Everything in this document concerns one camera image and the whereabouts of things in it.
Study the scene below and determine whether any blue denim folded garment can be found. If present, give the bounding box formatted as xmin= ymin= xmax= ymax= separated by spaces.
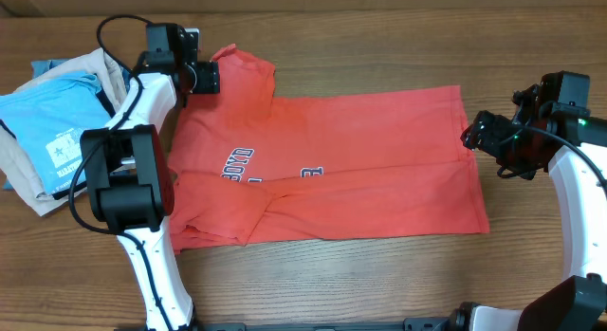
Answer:
xmin=3 ymin=58 xmax=132 ymax=192

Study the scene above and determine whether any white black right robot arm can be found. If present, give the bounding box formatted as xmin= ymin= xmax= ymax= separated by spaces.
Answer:
xmin=439 ymin=71 xmax=606 ymax=331

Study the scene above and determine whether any beige folded garment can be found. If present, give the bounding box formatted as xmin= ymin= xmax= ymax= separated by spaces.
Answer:
xmin=1 ymin=48 xmax=127 ymax=216

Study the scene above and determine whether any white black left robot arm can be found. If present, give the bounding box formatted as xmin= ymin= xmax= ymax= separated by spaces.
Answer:
xmin=74 ymin=22 xmax=220 ymax=330

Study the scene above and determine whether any light blue folded t-shirt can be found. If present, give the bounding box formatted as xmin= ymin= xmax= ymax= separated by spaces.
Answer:
xmin=0 ymin=70 xmax=115 ymax=195

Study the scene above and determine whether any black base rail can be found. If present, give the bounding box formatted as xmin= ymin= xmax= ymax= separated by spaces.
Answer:
xmin=113 ymin=316 xmax=456 ymax=331

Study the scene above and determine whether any red printed t-shirt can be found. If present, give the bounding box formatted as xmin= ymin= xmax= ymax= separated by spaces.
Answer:
xmin=168 ymin=46 xmax=489 ymax=252

